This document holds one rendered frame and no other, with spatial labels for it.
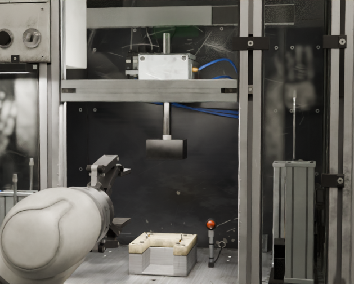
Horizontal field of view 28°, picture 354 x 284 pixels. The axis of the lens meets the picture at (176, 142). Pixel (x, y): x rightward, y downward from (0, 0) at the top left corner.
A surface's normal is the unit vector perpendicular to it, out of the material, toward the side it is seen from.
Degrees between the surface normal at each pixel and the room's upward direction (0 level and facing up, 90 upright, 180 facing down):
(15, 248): 92
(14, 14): 90
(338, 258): 90
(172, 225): 90
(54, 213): 43
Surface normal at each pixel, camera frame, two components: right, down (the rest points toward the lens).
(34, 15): -0.18, 0.05
